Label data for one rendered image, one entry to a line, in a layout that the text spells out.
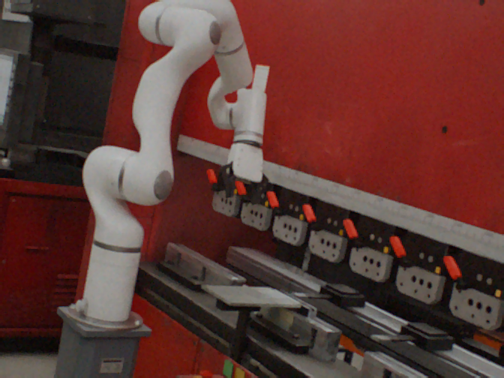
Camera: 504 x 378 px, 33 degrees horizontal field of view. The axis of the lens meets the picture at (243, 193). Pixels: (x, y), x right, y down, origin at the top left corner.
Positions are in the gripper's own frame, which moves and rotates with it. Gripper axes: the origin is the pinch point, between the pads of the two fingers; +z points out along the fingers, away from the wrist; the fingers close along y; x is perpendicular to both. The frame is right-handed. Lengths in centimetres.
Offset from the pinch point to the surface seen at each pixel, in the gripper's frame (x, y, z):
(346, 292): -14, -56, 19
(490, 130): 66, -24, -14
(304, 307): -10.1, -35.4, 26.8
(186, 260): -82, -36, 8
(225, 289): -25.5, -15.4, 23.5
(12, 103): -106, 32, -42
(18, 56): -101, 35, -58
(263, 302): -13.4, -21.5, 26.9
